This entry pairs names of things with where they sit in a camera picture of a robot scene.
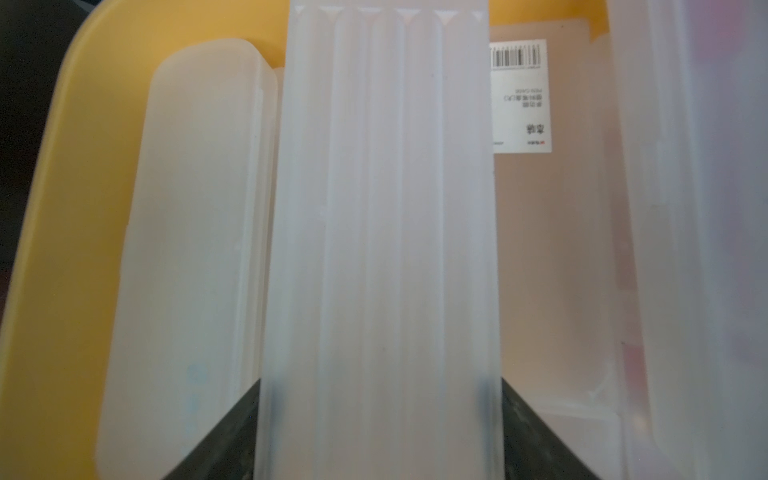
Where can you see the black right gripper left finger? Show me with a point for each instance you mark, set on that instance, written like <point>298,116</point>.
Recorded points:
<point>228,450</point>

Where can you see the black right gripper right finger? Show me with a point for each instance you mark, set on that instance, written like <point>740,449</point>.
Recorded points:
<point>532,451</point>

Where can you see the clear pencil case labelled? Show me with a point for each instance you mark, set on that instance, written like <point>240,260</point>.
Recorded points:
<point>554,255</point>

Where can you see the yellow plastic tray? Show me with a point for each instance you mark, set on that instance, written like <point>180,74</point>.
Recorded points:
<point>59,318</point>

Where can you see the clear pencil case pink inside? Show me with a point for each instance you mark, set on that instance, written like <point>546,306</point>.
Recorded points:
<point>691,79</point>

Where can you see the clear ribbed pencil case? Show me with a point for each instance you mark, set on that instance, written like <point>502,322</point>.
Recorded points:
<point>381,355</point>

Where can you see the yellow black toolbox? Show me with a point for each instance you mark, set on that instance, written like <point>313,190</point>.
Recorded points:
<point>35,35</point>

